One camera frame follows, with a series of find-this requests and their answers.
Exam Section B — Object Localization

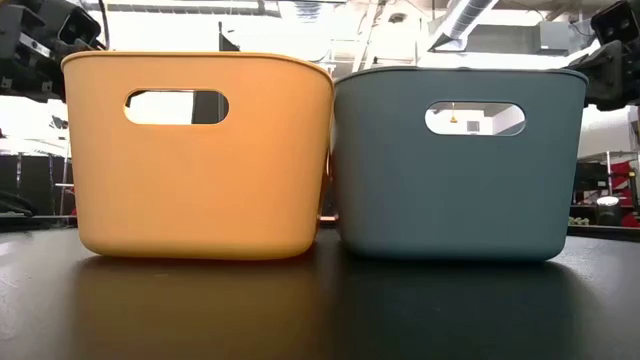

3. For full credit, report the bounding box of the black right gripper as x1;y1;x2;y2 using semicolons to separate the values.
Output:
564;38;640;113

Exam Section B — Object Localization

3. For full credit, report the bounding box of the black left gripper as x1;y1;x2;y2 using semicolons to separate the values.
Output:
0;3;67;104

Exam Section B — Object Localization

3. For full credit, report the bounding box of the metal storage shelf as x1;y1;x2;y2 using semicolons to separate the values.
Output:
569;149;640;229

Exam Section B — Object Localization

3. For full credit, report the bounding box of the round white-topped black canister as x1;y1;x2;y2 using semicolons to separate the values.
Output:
595;195;622;227

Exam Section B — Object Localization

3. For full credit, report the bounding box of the black upright pole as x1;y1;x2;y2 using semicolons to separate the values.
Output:
191;20;242;126

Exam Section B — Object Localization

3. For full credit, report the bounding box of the blue-grey plastic bin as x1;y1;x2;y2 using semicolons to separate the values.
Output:
331;66;590;263

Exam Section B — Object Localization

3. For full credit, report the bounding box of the orange plastic bin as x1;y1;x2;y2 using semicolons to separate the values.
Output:
60;50;335;261

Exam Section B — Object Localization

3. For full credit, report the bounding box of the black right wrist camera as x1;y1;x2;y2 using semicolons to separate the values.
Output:
590;0;640;46

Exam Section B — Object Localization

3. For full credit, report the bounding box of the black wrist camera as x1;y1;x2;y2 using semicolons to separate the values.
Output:
590;0;640;46
48;0;104;50

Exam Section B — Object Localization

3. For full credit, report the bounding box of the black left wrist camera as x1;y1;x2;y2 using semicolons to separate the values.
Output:
48;0;104;50

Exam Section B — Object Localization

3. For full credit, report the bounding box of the black cable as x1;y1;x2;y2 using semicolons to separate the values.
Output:
96;0;112;52

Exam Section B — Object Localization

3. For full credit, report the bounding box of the silver ceiling duct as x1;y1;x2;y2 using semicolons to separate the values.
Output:
427;0;502;53

